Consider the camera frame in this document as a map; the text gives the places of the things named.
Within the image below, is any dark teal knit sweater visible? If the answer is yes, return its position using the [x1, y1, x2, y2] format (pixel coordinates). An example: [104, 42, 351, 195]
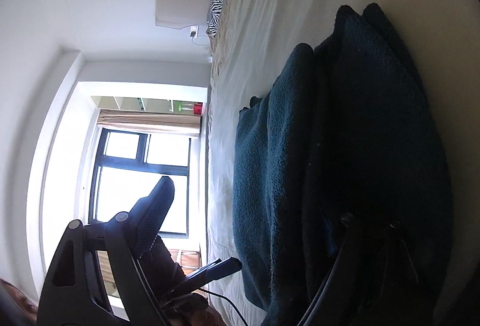
[233, 4, 453, 325]

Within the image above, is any person's left hand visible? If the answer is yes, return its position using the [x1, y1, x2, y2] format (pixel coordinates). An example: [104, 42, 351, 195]
[140, 236, 225, 325]

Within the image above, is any black framed window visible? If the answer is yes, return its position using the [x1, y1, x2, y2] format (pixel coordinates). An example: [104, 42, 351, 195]
[88, 128, 192, 238]

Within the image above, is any beige curtain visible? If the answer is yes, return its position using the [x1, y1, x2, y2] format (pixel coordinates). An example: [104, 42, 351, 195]
[97, 109, 202, 137]

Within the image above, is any red box on shelf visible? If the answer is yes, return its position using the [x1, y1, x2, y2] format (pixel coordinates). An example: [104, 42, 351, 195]
[193, 102, 203, 116]

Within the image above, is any beige bed cover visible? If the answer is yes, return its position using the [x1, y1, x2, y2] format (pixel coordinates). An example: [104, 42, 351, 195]
[207, 0, 479, 312]

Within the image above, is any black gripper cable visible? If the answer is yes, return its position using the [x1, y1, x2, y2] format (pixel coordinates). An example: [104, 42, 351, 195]
[198, 288, 251, 326]

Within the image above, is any white wall power socket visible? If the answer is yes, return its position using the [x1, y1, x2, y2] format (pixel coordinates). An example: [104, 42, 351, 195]
[190, 25, 199, 38]

